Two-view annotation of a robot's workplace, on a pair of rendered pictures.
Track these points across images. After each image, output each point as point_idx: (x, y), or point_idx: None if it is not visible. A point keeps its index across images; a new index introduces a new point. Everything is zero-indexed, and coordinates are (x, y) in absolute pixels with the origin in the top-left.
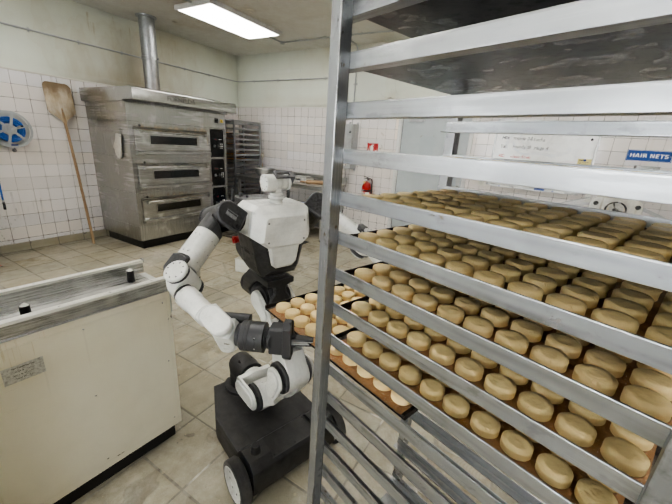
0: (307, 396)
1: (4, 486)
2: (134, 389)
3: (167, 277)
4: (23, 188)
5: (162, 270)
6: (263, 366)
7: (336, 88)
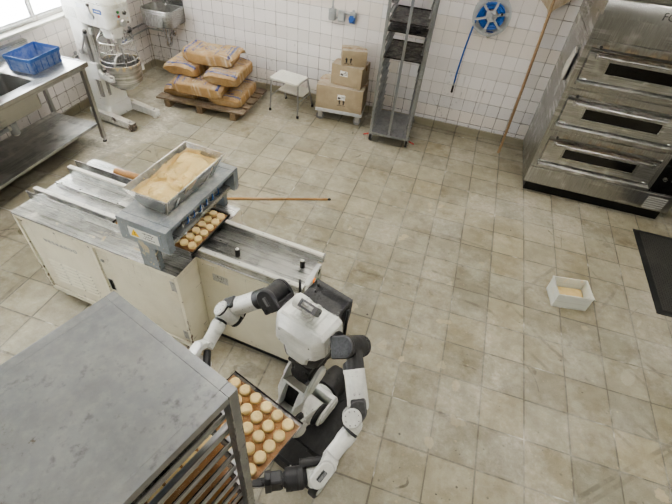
0: (361, 450)
1: (211, 313)
2: (268, 325)
3: (215, 307)
4: (476, 75)
5: (491, 229)
6: (331, 394)
7: None
